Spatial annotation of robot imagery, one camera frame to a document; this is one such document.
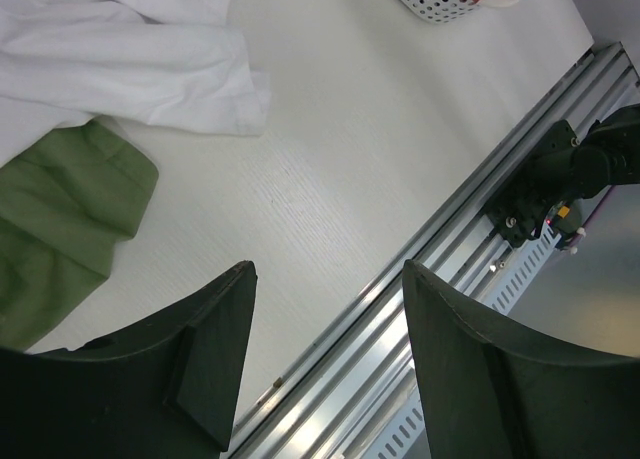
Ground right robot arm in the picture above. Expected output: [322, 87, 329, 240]
[528, 104, 639, 202]

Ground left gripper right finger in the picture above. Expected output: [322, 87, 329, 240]
[402, 261, 639, 458]

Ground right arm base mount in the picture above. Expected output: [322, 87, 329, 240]
[483, 119, 577, 249]

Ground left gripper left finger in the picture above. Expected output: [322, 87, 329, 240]
[1, 261, 257, 458]

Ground aluminium mounting rail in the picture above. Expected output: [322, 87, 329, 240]
[229, 44, 639, 458]

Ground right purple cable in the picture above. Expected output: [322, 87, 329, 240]
[574, 178, 626, 240]

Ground slotted cable duct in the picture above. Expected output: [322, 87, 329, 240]
[351, 227, 560, 458]

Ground green tank top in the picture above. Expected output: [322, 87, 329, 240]
[1, 121, 159, 351]

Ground white tank top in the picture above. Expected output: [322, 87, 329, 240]
[1, 0, 270, 136]

